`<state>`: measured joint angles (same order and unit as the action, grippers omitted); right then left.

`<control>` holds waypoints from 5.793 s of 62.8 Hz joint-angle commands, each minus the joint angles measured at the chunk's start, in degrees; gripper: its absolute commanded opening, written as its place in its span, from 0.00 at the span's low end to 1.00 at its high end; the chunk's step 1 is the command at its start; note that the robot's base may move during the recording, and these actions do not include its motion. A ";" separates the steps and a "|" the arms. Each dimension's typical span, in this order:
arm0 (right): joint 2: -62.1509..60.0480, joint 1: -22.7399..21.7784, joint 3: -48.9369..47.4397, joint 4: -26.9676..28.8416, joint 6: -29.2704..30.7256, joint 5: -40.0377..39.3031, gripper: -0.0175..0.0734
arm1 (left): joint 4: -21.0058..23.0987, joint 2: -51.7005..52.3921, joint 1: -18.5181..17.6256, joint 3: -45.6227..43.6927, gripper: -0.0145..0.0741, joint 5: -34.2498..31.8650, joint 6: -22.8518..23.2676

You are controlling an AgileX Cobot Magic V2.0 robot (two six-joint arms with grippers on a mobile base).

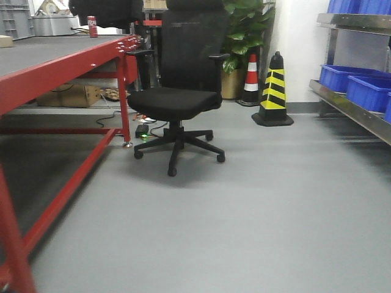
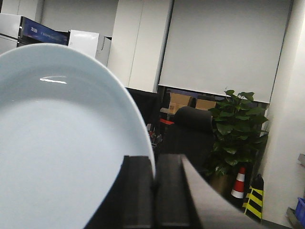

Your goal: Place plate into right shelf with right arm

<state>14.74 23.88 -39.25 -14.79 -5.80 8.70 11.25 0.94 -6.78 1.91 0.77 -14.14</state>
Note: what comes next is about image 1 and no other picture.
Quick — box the blue bin on shelf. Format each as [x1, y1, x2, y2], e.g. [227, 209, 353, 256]
[319, 64, 390, 93]
[346, 76, 390, 113]

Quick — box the stainless steel shelf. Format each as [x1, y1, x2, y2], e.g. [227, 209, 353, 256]
[309, 13, 390, 143]

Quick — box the black power adapter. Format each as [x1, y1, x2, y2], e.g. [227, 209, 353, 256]
[135, 124, 149, 139]

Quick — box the red white traffic cone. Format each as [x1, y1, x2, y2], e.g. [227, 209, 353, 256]
[238, 53, 259, 107]

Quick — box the yellow black traffic cone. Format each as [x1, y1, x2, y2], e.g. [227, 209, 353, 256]
[252, 51, 294, 127]

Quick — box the black office chair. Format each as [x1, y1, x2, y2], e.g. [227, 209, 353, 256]
[128, 1, 229, 176]

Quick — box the green potted plant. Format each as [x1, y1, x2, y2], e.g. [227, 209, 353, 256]
[222, 0, 275, 100]

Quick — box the cardboard box under table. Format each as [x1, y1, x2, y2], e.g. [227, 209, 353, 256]
[36, 84, 101, 108]

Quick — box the red soda can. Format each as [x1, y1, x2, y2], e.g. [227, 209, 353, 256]
[87, 15, 98, 38]

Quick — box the red metal table frame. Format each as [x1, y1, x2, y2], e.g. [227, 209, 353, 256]
[1, 35, 141, 292]

